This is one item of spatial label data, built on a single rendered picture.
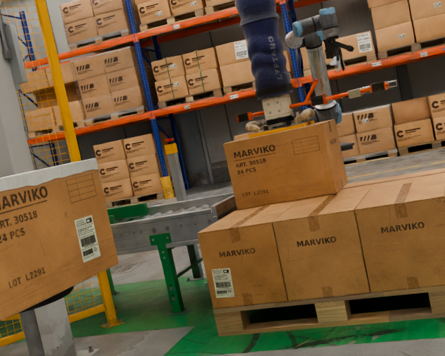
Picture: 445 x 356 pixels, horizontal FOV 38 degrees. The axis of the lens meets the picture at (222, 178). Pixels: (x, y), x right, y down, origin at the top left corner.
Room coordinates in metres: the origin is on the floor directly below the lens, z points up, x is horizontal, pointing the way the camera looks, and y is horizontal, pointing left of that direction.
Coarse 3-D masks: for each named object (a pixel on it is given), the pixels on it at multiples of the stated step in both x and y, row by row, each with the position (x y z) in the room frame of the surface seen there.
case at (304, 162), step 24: (240, 144) 3.75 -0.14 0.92; (264, 144) 3.70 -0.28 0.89; (288, 144) 3.65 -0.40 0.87; (312, 144) 3.60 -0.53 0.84; (336, 144) 3.84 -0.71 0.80; (240, 168) 3.76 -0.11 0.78; (264, 168) 3.71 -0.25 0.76; (288, 168) 3.66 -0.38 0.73; (312, 168) 3.61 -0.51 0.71; (336, 168) 3.71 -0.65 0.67; (240, 192) 3.77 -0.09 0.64; (264, 192) 3.72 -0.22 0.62; (288, 192) 3.67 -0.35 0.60; (312, 192) 3.62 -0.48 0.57; (336, 192) 3.58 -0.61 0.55
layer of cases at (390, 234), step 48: (384, 192) 3.26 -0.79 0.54; (432, 192) 2.95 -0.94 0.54; (240, 240) 3.14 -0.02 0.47; (288, 240) 3.06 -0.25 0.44; (336, 240) 2.98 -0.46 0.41; (384, 240) 2.90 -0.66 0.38; (432, 240) 2.83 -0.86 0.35; (240, 288) 3.16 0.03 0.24; (288, 288) 3.08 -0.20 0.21; (336, 288) 2.99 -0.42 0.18; (384, 288) 2.91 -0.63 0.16
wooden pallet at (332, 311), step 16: (416, 288) 2.87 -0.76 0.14; (432, 288) 2.84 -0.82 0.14; (256, 304) 3.14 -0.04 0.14; (272, 304) 3.11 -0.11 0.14; (288, 304) 3.08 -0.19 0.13; (320, 304) 3.02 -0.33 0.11; (336, 304) 3.00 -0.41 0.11; (432, 304) 2.84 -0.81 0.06; (224, 320) 3.20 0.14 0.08; (240, 320) 3.17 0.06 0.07; (288, 320) 3.18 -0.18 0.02; (304, 320) 3.13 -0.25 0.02; (320, 320) 3.03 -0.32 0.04; (336, 320) 3.00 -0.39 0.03; (352, 320) 2.98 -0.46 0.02; (368, 320) 2.95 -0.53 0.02; (384, 320) 2.92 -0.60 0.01; (400, 320) 2.90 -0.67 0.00
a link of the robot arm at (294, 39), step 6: (306, 18) 3.87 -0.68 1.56; (312, 18) 3.84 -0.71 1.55; (294, 24) 3.85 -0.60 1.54; (300, 24) 3.83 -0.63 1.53; (306, 24) 3.83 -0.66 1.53; (312, 24) 3.83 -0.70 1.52; (294, 30) 3.88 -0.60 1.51; (300, 30) 3.83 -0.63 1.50; (306, 30) 3.84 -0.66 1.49; (312, 30) 3.85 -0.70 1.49; (288, 36) 4.34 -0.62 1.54; (294, 36) 4.04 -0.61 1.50; (300, 36) 3.87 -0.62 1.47; (288, 42) 4.35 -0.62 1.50; (294, 42) 4.22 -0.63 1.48; (300, 42) 4.35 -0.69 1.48; (294, 48) 4.36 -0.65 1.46
